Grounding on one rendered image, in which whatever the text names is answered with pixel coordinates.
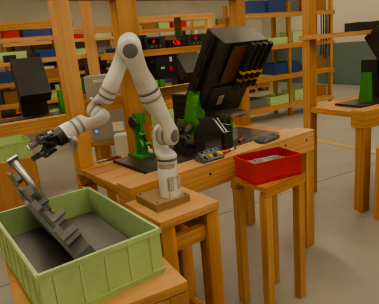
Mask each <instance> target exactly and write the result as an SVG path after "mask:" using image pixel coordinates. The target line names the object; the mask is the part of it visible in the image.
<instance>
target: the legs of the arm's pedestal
mask: <svg viewBox="0 0 379 304"><path fill-rule="evenodd" d="M160 240H161V250H162V257H163V258H164V259H165V260H166V261H167V262H168V263H169V264H170V265H171V266H172V267H173V268H174V269H175V270H176V271H177V272H178V273H179V274H180V275H182V276H183V277H184V278H185V279H186V280H187V282H188V294H189V304H205V303H203V302H202V301H201V300H199V299H198V298H197V292H196V280H195V272H194V260H193V248H192V245H193V244H196V243H198V242H200V246H201V254H202V267H203V280H204V288H205V301H206V304H225V293H224V284H223V268H222V259H221V244H220V228H219V219H218V209H217V210H215V211H212V212H210V213H207V214H204V215H202V216H199V217H197V218H194V219H192V220H189V221H186V222H184V223H182V224H179V225H176V226H174V227H171V228H169V229H166V230H163V231H162V233H160Z"/></svg>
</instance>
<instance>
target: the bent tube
mask: <svg viewBox="0 0 379 304"><path fill-rule="evenodd" d="M7 162H8V164H9V166H10V168H12V167H13V168H14V169H15V171H16V172H18V174H19V175H20V176H21V177H22V179H23V181H24V182H25V183H26V185H27V186H28V185H29V186H30V187H31V188H32V189H33V190H34V191H35V192H36V196H35V197H34V198H35V199H36V200H37V201H39V200H41V199H42V198H43V195H42V193H41V191H40V189H39V187H38V186H37V184H36V182H35V181H34V180H33V178H32V177H31V176H30V175H29V173H28V172H27V170H26V169H25V168H24V167H23V166H22V165H21V163H20V161H19V158H18V156H17V155H14V156H13V157H11V158H9V159H8V160H7Z"/></svg>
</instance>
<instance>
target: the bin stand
mask: <svg viewBox="0 0 379 304"><path fill-rule="evenodd" d="M304 182H306V177H305V172H304V171H302V172H301V174H300V175H296V176H292V177H287V178H284V179H281V180H276V181H273V182H268V183H264V184H262V185H257V186H255V185H253V184H251V183H249V182H247V181H245V180H243V179H240V178H238V177H233V178H231V188H232V193H233V203H234V222H235V240H236V251H237V270H238V288H239V298H240V302H241V303H243V304H247V303H249V302H250V283H249V261H248V249H247V228H246V207H245V195H244V188H242V187H244V186H245V187H248V188H251V189H255V190H258V191H260V197H259V203H260V229H261V256H262V269H263V296H264V304H276V295H275V285H276V284H278V283H280V270H279V234H278V198H277V194H279V193H281V192H284V191H286V190H288V189H290V188H292V190H293V245H294V273H295V295H296V296H297V297H299V298H303V297H304V296H306V275H305V188H304Z"/></svg>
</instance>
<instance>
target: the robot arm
mask: <svg viewBox="0 0 379 304"><path fill-rule="evenodd" d="M126 69H128V70H129V72H130V75H131V76H132V80H133V84H134V86H135V89H136V92H137V94H138V97H139V99H140V101H141V103H142V105H143V106H144V108H145V109H146V110H147V111H148V112H149V113H150V114H151V115H152V116H153V117H154V118H155V119H156V120H157V121H158V123H159V124H158V125H156V126H155V127H154V128H153V132H152V140H153V148H154V154H155V156H156V159H157V166H158V179H159V191H160V196H161V197H162V198H170V199H172V198H175V197H178V196H180V195H181V188H180V176H179V175H178V167H177V154H176V152H175V151H173V150H172V149H171V148H170V147H169V145H176V144H177V143H178V141H179V131H178V129H177V127H176V125H175V123H174V121H173V119H172V117H171V115H170V113H169V111H168V109H167V107H166V105H165V102H164V99H163V97H162V94H161V92H160V89H159V86H158V84H157V82H156V80H155V79H154V77H153V76H152V74H151V72H150V71H149V69H148V67H147V64H146V62H145V58H144V54H143V52H142V46H141V41H140V39H139V37H138V36H137V35H136V34H134V33H124V34H123V35H121V36H120V38H119V39H118V44H117V48H116V52H115V56H114V58H113V61H112V64H111V66H110V68H109V71H108V73H107V75H106V77H105V79H104V81H103V83H102V85H101V87H100V90H99V92H98V94H97V95H96V96H95V97H94V99H93V100H92V101H91V102H90V103H89V104H88V106H87V109H86V113H87V114H88V116H89V118H87V117H85V116H83V115H78V116H76V117H75V118H72V119H71V120H69V121H67V122H64V123H63V124H61V125H59V126H58V127H56V128H54V129H52V130H50V129H49V130H47V131H45V132H43V133H41V134H39V135H37V136H36V139H35V141H34V142H32V143H30V144H28V145H27V148H28V149H29V150H32V149H33V148H36V147H37V146H39V145H43V147H42V149H41V151H40V152H39V153H36V154H35V155H33V156H31V159H32V161H33V162H35V161H36V160H37V159H40V158H41V157H44V158H47V157H48V156H50V155H52V154H53V153H54V152H56V151H57V148H56V146H57V145H59V146H63V145H65V144H67V143H68V142H69V143H70V145H71V147H72V149H73V150H74V151H77V150H78V141H77V138H76V137H77V136H78V135H80V134H82V133H83V132H85V131H86V130H90V129H93V128H97V127H100V126H102V125H104V124H106V123H107V122H108V121H109V119H110V113H109V112H108V111H107V110H106V109H105V108H104V107H103V103H104V104H108V105H109V104H112V103H113V101H114V99H115V97H116V95H117V93H118V91H119V88H120V86H121V83H122V80H123V76H124V73H125V71H126ZM41 136H43V137H41ZM47 153H48V154H47ZM46 154H47V155H46Z"/></svg>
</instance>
